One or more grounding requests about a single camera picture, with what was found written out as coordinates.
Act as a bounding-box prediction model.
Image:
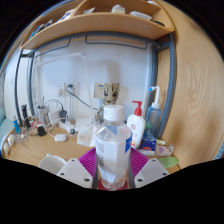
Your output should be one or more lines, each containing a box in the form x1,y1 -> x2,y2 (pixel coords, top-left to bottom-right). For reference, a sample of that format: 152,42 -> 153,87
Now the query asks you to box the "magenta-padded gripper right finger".
128,147 -> 170,188

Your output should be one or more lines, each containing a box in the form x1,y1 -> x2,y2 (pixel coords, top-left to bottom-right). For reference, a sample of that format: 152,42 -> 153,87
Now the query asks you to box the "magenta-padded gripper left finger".
56,147 -> 100,189

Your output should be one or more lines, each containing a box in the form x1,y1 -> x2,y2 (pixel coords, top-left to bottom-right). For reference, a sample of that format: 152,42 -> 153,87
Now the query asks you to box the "clear plastic water bottle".
94,104 -> 133,191

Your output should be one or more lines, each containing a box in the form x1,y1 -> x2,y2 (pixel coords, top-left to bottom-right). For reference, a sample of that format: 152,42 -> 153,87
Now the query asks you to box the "green packet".
158,155 -> 180,169

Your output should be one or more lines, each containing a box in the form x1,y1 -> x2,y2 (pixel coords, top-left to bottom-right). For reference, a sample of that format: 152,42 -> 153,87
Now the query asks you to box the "pink white packet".
154,144 -> 175,157

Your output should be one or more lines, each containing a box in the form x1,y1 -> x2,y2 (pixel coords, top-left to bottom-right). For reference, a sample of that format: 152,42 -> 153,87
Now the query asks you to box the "small blue box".
139,138 -> 157,152

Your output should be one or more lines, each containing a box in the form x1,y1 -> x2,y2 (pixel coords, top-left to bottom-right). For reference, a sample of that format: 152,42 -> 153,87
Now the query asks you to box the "white earbuds case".
54,133 -> 68,143

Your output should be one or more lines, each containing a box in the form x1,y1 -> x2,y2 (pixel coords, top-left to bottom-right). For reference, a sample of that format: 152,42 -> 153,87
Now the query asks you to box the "white plastic bag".
76,123 -> 99,148

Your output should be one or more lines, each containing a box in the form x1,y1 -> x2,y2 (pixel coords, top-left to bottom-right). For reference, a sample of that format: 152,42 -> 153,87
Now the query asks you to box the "white power strip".
59,121 -> 76,134

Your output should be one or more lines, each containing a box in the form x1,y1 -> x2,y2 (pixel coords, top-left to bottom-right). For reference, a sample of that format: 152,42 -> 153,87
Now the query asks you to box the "white red-pump lotion bottle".
126,100 -> 147,149

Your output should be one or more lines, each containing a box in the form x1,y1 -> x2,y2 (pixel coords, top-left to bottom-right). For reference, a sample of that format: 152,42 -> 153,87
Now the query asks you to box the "small black adapter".
37,125 -> 47,137

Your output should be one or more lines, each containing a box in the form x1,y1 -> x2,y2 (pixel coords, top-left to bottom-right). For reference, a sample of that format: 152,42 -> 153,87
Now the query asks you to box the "blue white-nozzle rinse bottle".
143,85 -> 163,140

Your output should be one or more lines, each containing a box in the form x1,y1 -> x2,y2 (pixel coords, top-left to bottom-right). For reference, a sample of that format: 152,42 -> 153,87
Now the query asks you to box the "black charger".
59,109 -> 68,124

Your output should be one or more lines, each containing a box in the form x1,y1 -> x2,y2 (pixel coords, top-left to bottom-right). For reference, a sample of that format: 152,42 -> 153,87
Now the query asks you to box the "white charger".
47,109 -> 62,126

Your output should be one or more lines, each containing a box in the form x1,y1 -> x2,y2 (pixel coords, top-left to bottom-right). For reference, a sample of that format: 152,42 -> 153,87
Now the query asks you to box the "plastic-wrapped bun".
1,142 -> 12,157
7,133 -> 18,147

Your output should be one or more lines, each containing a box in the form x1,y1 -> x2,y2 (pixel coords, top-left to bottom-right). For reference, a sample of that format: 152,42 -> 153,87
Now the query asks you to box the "blue white-capped tube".
11,114 -> 22,135

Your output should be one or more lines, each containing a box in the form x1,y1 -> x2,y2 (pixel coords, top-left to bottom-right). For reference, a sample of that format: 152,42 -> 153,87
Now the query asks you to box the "black electric shaver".
20,104 -> 32,129

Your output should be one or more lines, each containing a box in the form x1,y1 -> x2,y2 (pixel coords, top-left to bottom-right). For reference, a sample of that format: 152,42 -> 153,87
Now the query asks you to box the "bed with green sheet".
0,116 -> 14,141

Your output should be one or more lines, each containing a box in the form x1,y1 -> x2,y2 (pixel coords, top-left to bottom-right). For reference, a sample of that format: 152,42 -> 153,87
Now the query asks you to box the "brown tree figure toy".
96,82 -> 120,123

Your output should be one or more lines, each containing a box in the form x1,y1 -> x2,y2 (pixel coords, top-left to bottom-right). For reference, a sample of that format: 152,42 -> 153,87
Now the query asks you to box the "wooden shelf unit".
19,0 -> 176,51

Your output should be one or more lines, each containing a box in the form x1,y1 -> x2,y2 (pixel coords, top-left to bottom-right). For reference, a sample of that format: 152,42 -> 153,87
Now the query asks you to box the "black cable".
66,84 -> 101,112

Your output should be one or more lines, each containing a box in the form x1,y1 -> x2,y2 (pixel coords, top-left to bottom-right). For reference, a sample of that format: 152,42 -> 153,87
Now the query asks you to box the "white wall socket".
54,82 -> 79,98

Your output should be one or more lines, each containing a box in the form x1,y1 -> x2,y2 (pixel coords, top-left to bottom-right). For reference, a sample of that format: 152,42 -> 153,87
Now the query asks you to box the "grey metal frame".
13,31 -> 177,139

